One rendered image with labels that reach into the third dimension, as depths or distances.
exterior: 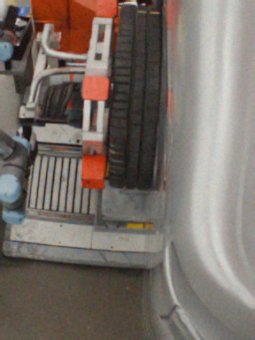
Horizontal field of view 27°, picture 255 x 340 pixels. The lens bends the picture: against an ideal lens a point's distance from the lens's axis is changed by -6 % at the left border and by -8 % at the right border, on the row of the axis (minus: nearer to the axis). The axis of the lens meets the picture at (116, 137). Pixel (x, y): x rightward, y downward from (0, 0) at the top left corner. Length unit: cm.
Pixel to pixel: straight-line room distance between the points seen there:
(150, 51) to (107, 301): 127
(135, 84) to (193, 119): 69
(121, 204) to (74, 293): 49
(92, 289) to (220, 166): 170
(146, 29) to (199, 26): 68
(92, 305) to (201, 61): 169
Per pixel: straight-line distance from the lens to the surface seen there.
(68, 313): 248
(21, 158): 167
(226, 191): 87
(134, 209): 241
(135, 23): 173
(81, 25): 238
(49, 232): 253
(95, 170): 174
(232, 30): 99
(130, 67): 163
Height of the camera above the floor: 242
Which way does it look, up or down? 58 degrees down
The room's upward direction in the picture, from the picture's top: 3 degrees clockwise
